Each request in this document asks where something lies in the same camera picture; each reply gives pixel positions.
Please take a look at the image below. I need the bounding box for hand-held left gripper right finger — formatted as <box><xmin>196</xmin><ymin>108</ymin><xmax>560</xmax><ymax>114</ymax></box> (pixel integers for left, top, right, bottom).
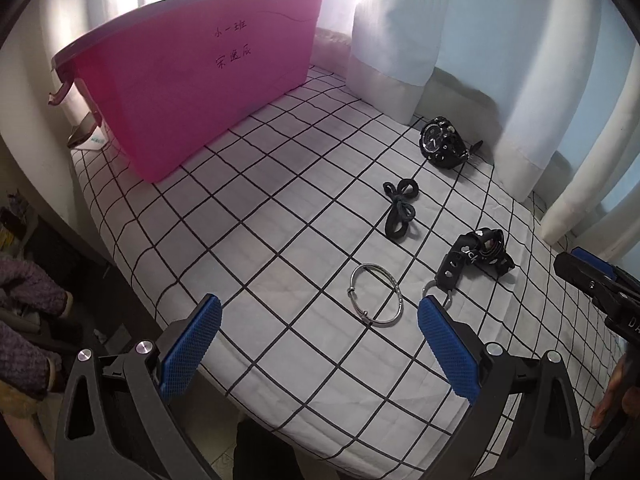
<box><xmin>417</xmin><ymin>296</ymin><xmax>586</xmax><ymax>480</ymax></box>

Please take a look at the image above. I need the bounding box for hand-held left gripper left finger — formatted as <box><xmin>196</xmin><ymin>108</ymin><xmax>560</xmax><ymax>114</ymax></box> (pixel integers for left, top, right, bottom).
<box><xmin>54</xmin><ymin>294</ymin><xmax>223</xmax><ymax>480</ymax></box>

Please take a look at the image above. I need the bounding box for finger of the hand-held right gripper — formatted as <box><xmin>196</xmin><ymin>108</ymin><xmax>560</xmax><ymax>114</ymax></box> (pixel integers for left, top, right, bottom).
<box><xmin>571</xmin><ymin>246</ymin><xmax>618</xmax><ymax>278</ymax></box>
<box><xmin>553</xmin><ymin>252</ymin><xmax>621</xmax><ymax>311</ymax></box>

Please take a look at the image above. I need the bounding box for silver bangle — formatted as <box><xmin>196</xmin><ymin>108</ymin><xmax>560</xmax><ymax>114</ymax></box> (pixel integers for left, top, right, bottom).
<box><xmin>348</xmin><ymin>262</ymin><xmax>405</xmax><ymax>329</ymax></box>

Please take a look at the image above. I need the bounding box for pink plastic storage bin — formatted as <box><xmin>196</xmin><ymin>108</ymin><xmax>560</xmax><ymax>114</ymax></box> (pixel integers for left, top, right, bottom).
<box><xmin>48</xmin><ymin>0</ymin><xmax>338</xmax><ymax>184</ymax></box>

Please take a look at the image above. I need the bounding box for person's right hand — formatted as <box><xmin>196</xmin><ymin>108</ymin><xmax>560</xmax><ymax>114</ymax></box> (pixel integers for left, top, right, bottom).
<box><xmin>591</xmin><ymin>357</ymin><xmax>628</xmax><ymax>430</ymax></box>

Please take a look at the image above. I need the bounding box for white pleated curtain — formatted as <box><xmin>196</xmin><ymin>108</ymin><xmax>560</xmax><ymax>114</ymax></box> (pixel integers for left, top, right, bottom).
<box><xmin>492</xmin><ymin>0</ymin><xmax>640</xmax><ymax>261</ymax></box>

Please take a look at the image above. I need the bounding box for purple knit slipper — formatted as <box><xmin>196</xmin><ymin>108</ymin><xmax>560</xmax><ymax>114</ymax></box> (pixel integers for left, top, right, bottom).
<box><xmin>0</xmin><ymin>320</ymin><xmax>63</xmax><ymax>393</ymax></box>
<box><xmin>0</xmin><ymin>256</ymin><xmax>73</xmax><ymax>321</ymax></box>

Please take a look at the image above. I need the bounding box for white grid bedsheet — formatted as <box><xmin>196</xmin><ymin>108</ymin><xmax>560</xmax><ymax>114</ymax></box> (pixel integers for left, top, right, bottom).
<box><xmin>70</xmin><ymin>67</ymin><xmax>640</xmax><ymax>471</ymax></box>

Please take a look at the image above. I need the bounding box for black wrist watch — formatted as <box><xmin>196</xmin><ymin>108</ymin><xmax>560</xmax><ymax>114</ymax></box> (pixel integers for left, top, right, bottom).
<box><xmin>419</xmin><ymin>116</ymin><xmax>484</xmax><ymax>170</ymax></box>

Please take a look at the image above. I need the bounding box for white teal packet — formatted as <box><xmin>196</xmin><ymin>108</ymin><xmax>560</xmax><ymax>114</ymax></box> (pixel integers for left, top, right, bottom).
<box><xmin>82</xmin><ymin>131</ymin><xmax>109</xmax><ymax>154</ymax></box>

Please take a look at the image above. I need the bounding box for white sheer curtain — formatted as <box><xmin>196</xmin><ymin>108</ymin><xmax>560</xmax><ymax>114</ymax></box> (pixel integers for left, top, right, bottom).
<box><xmin>280</xmin><ymin>0</ymin><xmax>438</xmax><ymax>126</ymax></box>

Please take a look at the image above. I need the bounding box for black leather strap keychain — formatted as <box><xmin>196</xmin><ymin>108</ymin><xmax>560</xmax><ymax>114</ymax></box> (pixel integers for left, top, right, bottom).
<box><xmin>422</xmin><ymin>228</ymin><xmax>516</xmax><ymax>311</ymax></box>

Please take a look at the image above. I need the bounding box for black knotted hair tie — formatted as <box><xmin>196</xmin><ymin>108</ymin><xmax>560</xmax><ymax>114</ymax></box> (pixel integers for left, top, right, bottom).
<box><xmin>383</xmin><ymin>178</ymin><xmax>423</xmax><ymax>245</ymax></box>

